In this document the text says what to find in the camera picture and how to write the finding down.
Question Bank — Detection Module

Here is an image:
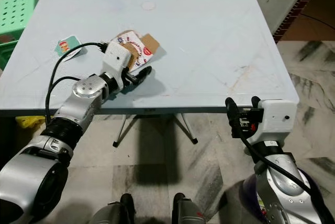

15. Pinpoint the red white carton with brown flap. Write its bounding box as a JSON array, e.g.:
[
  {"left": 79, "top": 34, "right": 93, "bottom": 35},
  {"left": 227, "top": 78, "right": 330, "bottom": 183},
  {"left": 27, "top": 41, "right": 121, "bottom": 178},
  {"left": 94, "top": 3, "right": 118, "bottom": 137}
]
[{"left": 110, "top": 30, "right": 161, "bottom": 71}]

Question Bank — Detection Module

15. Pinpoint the dark sofa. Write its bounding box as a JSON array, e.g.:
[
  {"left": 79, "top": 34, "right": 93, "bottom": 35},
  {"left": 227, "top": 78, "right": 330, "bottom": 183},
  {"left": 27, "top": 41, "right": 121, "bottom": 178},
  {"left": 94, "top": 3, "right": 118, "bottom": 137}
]
[{"left": 0, "top": 115, "right": 27, "bottom": 159}]

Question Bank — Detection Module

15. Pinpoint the light blue folding table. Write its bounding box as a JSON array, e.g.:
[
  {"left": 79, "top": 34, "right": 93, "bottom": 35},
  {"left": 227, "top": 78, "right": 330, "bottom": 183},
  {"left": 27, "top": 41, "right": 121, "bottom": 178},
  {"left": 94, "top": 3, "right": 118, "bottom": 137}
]
[{"left": 0, "top": 0, "right": 300, "bottom": 148}]

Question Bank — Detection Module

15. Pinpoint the teal printed card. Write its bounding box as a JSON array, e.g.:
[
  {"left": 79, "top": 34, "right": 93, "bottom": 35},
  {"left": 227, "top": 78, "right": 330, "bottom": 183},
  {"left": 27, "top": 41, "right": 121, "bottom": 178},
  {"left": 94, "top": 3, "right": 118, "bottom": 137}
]
[{"left": 54, "top": 35, "right": 83, "bottom": 61}]

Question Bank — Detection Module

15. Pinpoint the yellow cloth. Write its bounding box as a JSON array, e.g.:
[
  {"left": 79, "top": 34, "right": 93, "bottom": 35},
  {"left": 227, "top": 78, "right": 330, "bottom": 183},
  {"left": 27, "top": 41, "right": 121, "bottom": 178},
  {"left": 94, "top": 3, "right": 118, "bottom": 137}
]
[{"left": 17, "top": 115, "right": 47, "bottom": 130}]

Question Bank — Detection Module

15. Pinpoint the green plastic stool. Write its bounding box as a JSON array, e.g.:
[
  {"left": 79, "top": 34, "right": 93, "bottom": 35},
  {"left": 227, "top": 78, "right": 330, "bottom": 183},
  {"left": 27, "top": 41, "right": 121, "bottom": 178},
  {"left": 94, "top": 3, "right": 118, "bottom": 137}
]
[{"left": 0, "top": 0, "right": 36, "bottom": 71}]

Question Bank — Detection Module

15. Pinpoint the robot right leg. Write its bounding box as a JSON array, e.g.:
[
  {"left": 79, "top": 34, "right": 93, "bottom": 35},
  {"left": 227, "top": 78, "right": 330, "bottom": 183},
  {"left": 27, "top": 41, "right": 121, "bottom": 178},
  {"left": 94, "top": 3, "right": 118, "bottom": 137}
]
[{"left": 171, "top": 194, "right": 211, "bottom": 224}]

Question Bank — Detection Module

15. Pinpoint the robot leg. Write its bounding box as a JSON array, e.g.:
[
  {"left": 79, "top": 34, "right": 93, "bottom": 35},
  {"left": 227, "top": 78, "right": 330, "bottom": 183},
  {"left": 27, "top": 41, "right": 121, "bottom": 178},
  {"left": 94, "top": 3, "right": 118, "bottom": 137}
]
[
  {"left": 91, "top": 194, "right": 136, "bottom": 224},
  {"left": 171, "top": 194, "right": 211, "bottom": 224}
]

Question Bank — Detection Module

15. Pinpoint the robot left leg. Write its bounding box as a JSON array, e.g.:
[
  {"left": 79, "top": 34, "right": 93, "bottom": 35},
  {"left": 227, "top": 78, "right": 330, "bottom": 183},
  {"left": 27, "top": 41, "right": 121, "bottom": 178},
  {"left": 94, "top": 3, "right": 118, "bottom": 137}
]
[{"left": 91, "top": 194, "right": 136, "bottom": 224}]

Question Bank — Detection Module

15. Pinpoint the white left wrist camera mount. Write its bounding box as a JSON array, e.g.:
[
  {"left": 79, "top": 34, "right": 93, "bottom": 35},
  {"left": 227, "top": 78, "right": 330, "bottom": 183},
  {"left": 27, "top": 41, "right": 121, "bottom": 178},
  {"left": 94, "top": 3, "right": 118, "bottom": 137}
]
[{"left": 102, "top": 42, "right": 135, "bottom": 78}]

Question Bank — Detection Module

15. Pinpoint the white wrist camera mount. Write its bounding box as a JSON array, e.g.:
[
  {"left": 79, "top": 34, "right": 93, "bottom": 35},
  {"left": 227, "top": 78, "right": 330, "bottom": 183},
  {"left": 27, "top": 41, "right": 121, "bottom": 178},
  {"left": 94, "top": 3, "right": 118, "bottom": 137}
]
[
  {"left": 102, "top": 42, "right": 135, "bottom": 78},
  {"left": 259, "top": 100, "right": 298, "bottom": 145}
]

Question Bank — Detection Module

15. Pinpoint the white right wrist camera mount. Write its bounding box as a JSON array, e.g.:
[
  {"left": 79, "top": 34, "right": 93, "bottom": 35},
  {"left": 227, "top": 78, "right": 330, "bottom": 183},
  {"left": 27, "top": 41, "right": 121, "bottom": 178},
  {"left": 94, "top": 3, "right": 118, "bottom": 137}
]
[{"left": 259, "top": 100, "right": 298, "bottom": 145}]

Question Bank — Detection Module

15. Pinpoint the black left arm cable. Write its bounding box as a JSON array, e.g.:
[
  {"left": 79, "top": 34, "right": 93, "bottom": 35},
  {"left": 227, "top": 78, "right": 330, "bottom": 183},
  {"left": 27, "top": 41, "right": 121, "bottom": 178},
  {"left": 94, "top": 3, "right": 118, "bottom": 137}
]
[{"left": 45, "top": 41, "right": 108, "bottom": 126}]

